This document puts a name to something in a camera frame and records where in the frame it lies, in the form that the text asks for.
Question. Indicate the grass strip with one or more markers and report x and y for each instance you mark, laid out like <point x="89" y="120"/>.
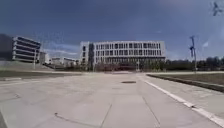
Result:
<point x="200" y="79"/>
<point x="26" y="74"/>

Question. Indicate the low pale building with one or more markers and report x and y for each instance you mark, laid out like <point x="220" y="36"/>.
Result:
<point x="63" y="61"/>

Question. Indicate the pole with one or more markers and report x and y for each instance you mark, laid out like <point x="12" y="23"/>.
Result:
<point x="193" y="53"/>

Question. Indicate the row of trees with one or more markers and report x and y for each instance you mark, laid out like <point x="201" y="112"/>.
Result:
<point x="200" y="64"/>

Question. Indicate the manhole cover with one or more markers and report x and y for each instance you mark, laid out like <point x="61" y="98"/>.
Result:
<point x="128" y="82"/>

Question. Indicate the pale concrete slab pavement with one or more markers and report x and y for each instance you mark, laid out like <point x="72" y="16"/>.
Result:
<point x="100" y="103"/>

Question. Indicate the white building with grid windows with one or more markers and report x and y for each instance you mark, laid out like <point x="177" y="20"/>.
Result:
<point x="123" y="50"/>

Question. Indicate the building with horizontal window bands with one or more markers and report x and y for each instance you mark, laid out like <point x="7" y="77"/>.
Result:
<point x="26" y="50"/>

